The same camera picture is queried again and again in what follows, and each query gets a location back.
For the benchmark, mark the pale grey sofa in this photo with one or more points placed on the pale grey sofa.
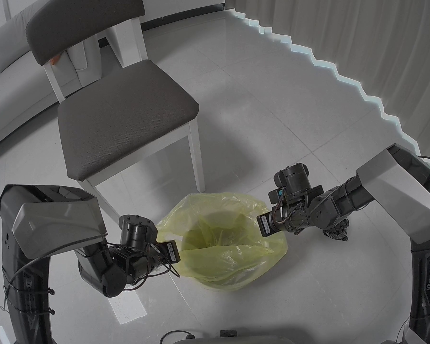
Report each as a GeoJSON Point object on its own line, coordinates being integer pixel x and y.
{"type": "Point", "coordinates": [14, 95]}

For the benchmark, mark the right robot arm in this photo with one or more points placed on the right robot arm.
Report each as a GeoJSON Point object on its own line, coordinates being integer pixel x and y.
{"type": "Point", "coordinates": [390, 177]}

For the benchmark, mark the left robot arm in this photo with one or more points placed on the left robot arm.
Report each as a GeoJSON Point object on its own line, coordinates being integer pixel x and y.
{"type": "Point", "coordinates": [53, 224]}

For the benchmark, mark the yellow plastic bag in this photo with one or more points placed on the yellow plastic bag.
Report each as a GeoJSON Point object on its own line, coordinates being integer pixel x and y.
{"type": "Point", "coordinates": [236, 260]}

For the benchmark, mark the orange cushion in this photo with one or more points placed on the orange cushion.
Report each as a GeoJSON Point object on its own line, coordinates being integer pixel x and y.
{"type": "Point", "coordinates": [55, 61]}

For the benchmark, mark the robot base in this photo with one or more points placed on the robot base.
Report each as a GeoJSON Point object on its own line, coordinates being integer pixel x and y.
{"type": "Point", "coordinates": [236, 340]}

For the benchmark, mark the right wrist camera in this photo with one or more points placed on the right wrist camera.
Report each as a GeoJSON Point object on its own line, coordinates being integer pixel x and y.
{"type": "Point", "coordinates": [274, 196]}

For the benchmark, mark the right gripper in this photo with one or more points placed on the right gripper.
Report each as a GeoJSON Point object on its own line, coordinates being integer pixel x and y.
{"type": "Point", "coordinates": [286, 219]}

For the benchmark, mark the pale grey cushion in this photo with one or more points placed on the pale grey cushion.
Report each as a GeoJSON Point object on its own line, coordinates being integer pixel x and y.
{"type": "Point", "coordinates": [14, 38]}

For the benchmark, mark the black plastic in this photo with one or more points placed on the black plastic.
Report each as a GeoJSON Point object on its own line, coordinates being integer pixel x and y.
{"type": "Point", "coordinates": [337, 232]}

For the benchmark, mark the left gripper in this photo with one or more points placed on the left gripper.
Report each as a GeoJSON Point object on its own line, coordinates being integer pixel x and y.
{"type": "Point", "coordinates": [163, 254]}

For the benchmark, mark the white trash bin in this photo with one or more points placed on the white trash bin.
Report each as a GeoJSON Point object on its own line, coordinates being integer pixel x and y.
{"type": "Point", "coordinates": [170, 235]}

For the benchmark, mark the beige curtain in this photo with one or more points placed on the beige curtain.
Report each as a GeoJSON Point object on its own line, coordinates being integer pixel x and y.
{"type": "Point", "coordinates": [344, 30]}

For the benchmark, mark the grey seat white chair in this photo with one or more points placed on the grey seat white chair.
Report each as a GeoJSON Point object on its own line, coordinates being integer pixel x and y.
{"type": "Point", "coordinates": [129, 109]}

